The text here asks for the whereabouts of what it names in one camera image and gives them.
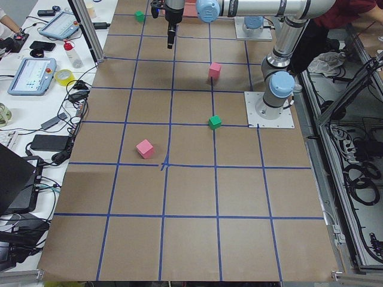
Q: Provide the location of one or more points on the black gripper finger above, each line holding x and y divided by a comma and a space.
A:
170, 40

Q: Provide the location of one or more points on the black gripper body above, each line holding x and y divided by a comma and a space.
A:
173, 15

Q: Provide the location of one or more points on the green cube near arm base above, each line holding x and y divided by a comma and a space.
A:
214, 122

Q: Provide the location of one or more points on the pink plastic bin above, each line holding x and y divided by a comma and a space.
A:
190, 8

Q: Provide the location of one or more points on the green cube near bin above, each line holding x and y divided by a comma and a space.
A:
140, 16

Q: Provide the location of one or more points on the pink cube near centre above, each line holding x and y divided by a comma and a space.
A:
214, 70

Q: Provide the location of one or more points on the pink cube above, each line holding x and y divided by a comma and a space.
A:
214, 70
145, 149

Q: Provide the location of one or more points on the paper cup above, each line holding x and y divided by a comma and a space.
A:
91, 10

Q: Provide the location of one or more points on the red cap squeeze bottle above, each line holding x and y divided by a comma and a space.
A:
72, 55

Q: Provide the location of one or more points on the teach pendant tablet far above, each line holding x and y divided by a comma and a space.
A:
61, 26

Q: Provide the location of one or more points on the teach pendant tablet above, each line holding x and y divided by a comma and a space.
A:
61, 26
33, 77

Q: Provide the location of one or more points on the yellow tape roll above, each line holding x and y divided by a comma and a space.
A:
64, 77

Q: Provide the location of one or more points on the pink cube far side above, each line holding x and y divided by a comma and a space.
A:
145, 149

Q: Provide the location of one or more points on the black smartphone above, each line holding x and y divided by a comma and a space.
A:
45, 46

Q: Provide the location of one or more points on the teach pendant tablet near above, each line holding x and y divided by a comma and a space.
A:
33, 77

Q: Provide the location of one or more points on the person in red shirt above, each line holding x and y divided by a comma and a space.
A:
313, 40

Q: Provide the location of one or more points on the black power adapter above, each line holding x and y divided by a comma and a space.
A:
49, 142

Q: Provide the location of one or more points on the green stacked tape rolls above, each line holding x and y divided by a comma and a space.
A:
5, 115

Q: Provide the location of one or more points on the black laptop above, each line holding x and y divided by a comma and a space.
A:
20, 177

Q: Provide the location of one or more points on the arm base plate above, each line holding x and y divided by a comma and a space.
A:
259, 115
252, 30

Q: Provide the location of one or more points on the aluminium frame post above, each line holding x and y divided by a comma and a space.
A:
81, 14

